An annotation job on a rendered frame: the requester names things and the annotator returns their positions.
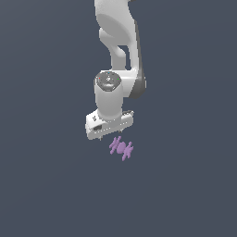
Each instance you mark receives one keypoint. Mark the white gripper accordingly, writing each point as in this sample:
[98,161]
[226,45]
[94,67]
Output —
[106,125]

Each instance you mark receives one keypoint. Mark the small purple spiky object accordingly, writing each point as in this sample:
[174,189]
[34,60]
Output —
[121,148]

